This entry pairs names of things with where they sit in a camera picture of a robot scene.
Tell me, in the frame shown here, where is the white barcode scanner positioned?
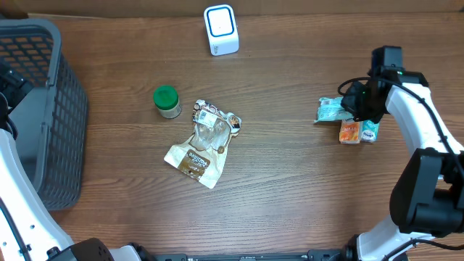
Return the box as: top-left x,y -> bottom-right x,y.
204,4 -> 239,57

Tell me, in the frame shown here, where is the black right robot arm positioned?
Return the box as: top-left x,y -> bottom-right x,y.
332,46 -> 463,260

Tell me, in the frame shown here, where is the grey plastic shopping basket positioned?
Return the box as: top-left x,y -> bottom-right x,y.
1,19 -> 88,211

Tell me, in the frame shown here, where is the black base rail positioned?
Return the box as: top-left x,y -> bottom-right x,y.
152,248 -> 410,261

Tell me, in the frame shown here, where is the teal tissue pack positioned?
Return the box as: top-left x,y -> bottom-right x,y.
361,120 -> 379,143

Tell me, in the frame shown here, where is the clear bagged bread snack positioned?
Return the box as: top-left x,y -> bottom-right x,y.
164,99 -> 242,189

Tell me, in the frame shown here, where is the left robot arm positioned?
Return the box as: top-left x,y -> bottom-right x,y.
1,95 -> 141,261

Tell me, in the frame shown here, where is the green cap bottle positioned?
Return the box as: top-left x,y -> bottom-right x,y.
153,86 -> 182,119

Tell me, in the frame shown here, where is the orange tissue pack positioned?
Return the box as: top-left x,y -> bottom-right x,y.
339,120 -> 363,144

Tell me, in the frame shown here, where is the teal wet wipes pack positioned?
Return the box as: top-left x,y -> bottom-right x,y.
315,97 -> 354,123

